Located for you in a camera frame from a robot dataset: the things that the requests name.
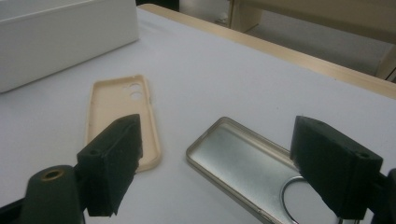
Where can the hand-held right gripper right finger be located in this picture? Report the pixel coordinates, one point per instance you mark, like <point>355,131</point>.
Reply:
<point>336,168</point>

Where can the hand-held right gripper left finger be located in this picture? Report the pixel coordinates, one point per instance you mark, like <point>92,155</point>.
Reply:
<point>109,161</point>

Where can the beige phone case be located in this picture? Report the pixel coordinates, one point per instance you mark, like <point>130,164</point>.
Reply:
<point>109,102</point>

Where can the silver grey phone case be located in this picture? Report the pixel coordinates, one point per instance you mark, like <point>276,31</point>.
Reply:
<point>236,155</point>

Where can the white storage box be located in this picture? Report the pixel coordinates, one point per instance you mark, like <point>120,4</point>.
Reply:
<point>62,40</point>

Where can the light wooden table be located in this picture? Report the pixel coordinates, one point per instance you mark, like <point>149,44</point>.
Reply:
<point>280,51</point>

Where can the white table sheet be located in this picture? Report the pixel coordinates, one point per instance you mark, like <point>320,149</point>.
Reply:
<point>218,77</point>

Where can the light wooden shelf unit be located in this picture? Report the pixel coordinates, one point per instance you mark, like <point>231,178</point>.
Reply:
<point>311,12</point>

